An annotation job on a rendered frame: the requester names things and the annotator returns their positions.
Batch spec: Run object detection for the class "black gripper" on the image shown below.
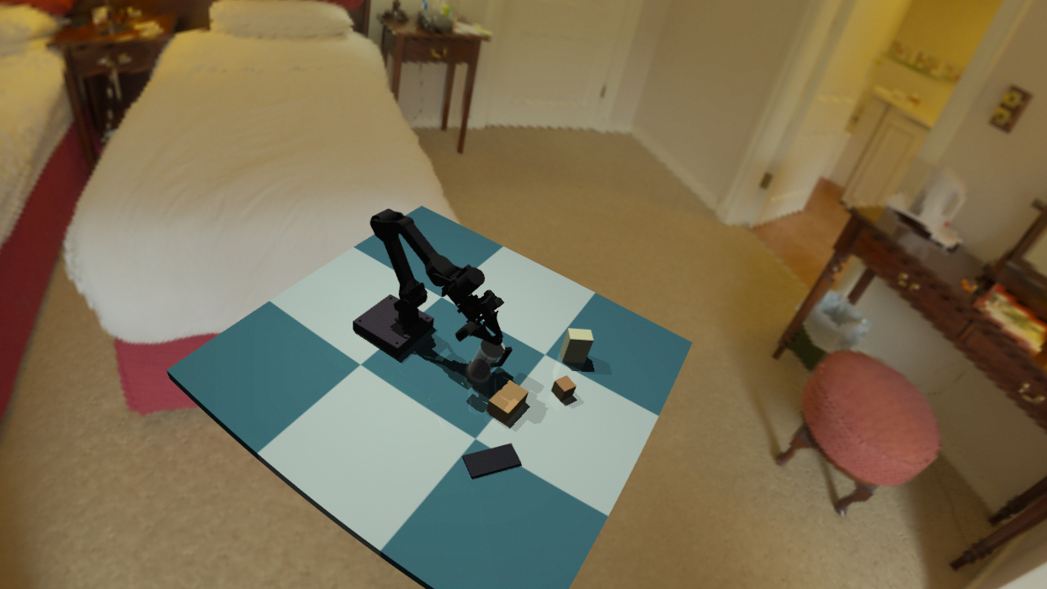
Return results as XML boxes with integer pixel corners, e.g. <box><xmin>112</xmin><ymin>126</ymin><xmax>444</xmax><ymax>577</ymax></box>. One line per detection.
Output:
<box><xmin>455</xmin><ymin>294</ymin><xmax>504</xmax><ymax>345</ymax></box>

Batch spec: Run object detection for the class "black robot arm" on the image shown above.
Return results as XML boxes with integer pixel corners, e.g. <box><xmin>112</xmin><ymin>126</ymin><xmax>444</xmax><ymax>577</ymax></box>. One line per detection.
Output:
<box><xmin>369</xmin><ymin>209</ymin><xmax>497</xmax><ymax>329</ymax></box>

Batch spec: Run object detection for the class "glass french press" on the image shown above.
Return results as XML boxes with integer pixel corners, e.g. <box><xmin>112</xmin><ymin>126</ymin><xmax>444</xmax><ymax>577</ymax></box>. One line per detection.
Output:
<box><xmin>465</xmin><ymin>335</ymin><xmax>512</xmax><ymax>383</ymax></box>

